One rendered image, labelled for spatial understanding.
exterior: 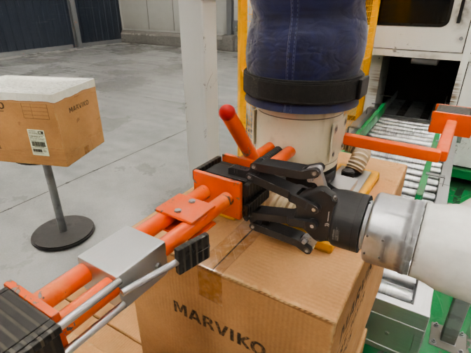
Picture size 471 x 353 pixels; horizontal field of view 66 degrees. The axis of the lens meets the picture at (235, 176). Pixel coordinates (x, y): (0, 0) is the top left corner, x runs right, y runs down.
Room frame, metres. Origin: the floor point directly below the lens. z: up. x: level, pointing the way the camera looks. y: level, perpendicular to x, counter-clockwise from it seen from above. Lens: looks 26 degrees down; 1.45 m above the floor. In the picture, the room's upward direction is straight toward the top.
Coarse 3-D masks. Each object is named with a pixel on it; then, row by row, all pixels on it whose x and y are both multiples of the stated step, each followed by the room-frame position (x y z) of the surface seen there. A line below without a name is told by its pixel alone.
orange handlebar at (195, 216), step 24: (264, 144) 0.64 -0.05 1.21; (360, 144) 0.67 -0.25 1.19; (384, 144) 0.65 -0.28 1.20; (408, 144) 0.63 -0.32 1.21; (192, 192) 0.45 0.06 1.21; (168, 216) 0.39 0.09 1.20; (192, 216) 0.38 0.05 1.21; (216, 216) 0.41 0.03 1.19; (168, 240) 0.34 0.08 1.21; (48, 288) 0.26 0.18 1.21; (72, 288) 0.27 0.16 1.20; (96, 288) 0.26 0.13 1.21
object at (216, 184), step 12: (216, 156) 0.54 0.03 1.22; (228, 156) 0.54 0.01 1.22; (240, 156) 0.54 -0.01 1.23; (204, 168) 0.51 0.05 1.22; (204, 180) 0.47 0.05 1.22; (216, 180) 0.46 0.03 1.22; (228, 180) 0.45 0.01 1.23; (216, 192) 0.46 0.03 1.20; (228, 192) 0.45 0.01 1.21; (240, 192) 0.44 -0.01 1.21; (252, 192) 0.45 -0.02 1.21; (264, 192) 0.48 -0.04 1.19; (240, 204) 0.44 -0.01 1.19; (252, 204) 0.45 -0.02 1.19; (240, 216) 0.44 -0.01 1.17
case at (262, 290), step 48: (384, 192) 0.70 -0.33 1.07; (240, 240) 0.53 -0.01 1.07; (192, 288) 0.47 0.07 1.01; (240, 288) 0.42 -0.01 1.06; (288, 288) 0.41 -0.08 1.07; (336, 288) 0.41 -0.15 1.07; (144, 336) 0.54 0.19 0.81; (192, 336) 0.47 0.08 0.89; (240, 336) 0.42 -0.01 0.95; (288, 336) 0.38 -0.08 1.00; (336, 336) 0.36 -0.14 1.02
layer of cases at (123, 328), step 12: (84, 288) 0.96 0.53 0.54; (72, 300) 0.90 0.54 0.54; (96, 312) 0.85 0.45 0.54; (120, 312) 0.85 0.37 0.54; (132, 312) 0.85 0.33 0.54; (84, 324) 0.81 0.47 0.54; (108, 324) 0.81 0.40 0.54; (120, 324) 0.81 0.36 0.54; (132, 324) 0.81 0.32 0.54; (96, 336) 0.76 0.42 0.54; (108, 336) 0.76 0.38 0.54; (120, 336) 0.76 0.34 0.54; (132, 336) 0.76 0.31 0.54; (108, 348) 0.72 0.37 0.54; (120, 348) 0.72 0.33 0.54; (132, 348) 0.72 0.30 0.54; (360, 348) 0.72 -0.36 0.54
